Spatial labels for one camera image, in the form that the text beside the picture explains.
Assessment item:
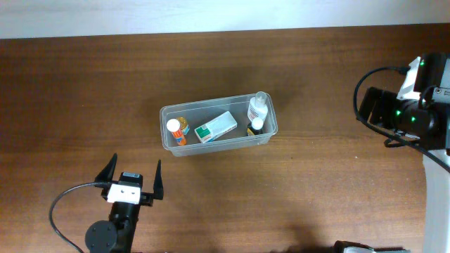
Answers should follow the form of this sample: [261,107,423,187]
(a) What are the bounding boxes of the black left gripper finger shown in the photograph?
[94,153,117,183]
[153,160,164,200]

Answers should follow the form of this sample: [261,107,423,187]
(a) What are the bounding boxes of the orange tube white cap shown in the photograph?
[166,119,186,146]

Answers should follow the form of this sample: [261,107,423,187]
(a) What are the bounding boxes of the small jar gold lid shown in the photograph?
[177,117,190,136]

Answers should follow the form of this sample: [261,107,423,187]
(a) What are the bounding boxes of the white green medicine box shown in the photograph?
[194,111,237,143]

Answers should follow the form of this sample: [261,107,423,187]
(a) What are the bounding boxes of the dark bottle white cap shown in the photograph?
[247,117,264,136]

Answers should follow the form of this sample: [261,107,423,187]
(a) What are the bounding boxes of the white plastic bottle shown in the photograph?
[247,91,268,122]

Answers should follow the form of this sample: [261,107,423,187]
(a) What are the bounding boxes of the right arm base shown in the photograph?
[332,240,411,253]

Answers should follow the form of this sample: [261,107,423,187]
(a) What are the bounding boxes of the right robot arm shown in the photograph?
[352,52,449,252]

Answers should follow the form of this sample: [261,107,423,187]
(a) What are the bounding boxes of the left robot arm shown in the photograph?
[84,154,164,253]

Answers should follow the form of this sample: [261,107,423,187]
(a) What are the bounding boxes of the clear plastic container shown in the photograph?
[160,93,278,157]

